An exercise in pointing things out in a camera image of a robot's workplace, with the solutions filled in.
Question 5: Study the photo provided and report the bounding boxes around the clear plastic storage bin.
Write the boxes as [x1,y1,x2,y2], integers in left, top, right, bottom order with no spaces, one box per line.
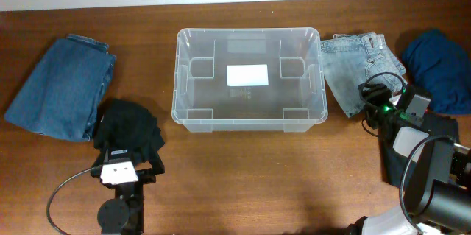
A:
[171,27,328,133]

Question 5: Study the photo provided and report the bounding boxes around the white label in bin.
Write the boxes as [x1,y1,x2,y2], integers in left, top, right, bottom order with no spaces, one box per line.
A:
[227,64,269,87]

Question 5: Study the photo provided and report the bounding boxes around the right black cable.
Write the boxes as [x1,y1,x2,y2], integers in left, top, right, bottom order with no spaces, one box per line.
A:
[358,71,457,228]

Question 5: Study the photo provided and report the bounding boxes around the black crumpled garment left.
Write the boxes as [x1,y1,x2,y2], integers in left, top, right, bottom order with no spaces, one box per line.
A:
[93,99,165,164]

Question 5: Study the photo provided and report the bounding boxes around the black folded shirt right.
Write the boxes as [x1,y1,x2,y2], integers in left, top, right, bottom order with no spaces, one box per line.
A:
[380,113,460,187]

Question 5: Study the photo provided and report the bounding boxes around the navy blue garment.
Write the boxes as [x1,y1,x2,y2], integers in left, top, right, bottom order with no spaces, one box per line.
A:
[401,29,470,115]

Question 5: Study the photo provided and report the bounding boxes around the light blue jeans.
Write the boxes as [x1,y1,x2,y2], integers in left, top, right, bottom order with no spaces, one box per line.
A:
[320,32,406,117]

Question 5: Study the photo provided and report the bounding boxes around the folded dark blue jeans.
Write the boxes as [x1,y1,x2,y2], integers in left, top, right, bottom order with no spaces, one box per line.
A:
[4,34,116,142]

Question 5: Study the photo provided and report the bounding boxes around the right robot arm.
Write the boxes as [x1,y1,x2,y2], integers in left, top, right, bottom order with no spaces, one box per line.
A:
[347,83,470,234]

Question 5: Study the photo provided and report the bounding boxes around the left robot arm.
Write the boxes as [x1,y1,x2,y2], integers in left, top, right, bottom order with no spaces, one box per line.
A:
[91,146,165,235]

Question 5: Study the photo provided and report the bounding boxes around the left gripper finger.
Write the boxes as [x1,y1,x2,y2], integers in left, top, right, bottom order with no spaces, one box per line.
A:
[147,145,165,175]
[92,150,108,168]

